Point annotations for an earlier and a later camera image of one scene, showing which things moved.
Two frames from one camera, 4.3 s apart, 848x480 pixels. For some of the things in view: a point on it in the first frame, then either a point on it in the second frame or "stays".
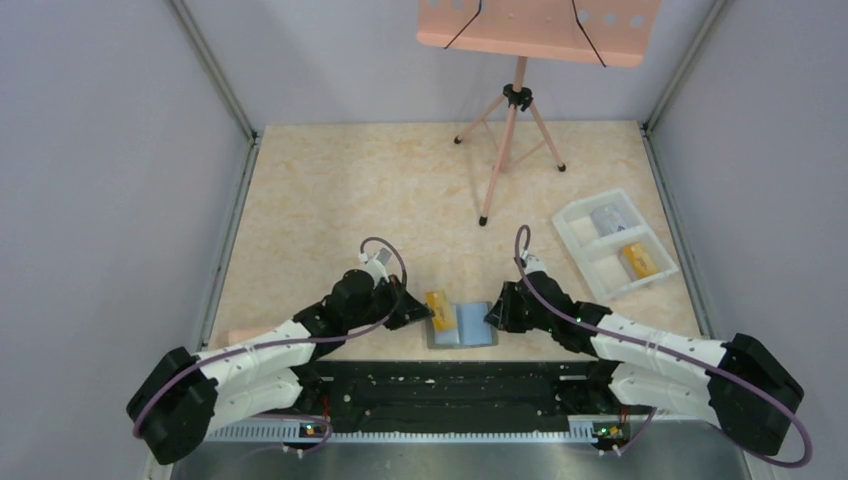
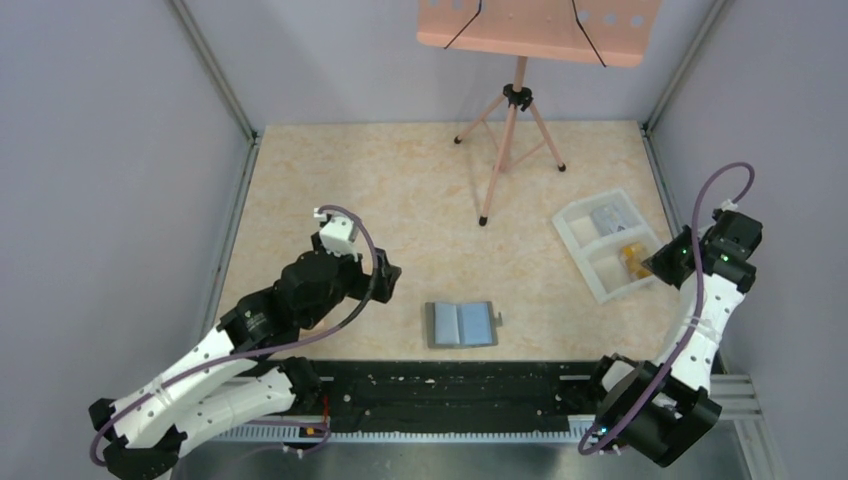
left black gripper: (408, 309) to (379, 286)
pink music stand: (605, 32) stays
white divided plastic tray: (613, 243) stays
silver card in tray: (608, 219) stays
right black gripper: (502, 313) to (659, 264)
